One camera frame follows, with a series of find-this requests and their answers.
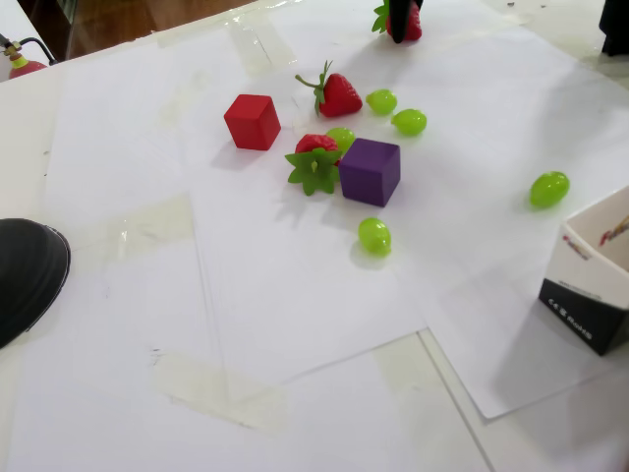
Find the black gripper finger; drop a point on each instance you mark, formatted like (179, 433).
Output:
(402, 19)

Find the red strawberry short stem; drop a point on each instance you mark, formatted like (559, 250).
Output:
(416, 27)

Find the red strawberry long stem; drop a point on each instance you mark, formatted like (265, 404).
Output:
(339, 96)

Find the purple cube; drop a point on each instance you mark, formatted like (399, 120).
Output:
(368, 172)

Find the red strawberry wide leaves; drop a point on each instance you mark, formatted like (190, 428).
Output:
(314, 167)

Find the white and black cardboard box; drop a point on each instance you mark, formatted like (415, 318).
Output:
(580, 275)

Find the green grape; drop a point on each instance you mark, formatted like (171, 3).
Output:
(549, 189)
(382, 101)
(374, 237)
(342, 136)
(409, 121)

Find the red cube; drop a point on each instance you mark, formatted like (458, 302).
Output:
(250, 123)

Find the red fire extinguisher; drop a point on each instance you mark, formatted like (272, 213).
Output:
(24, 68)

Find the black round object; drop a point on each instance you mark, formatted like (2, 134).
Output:
(24, 275)

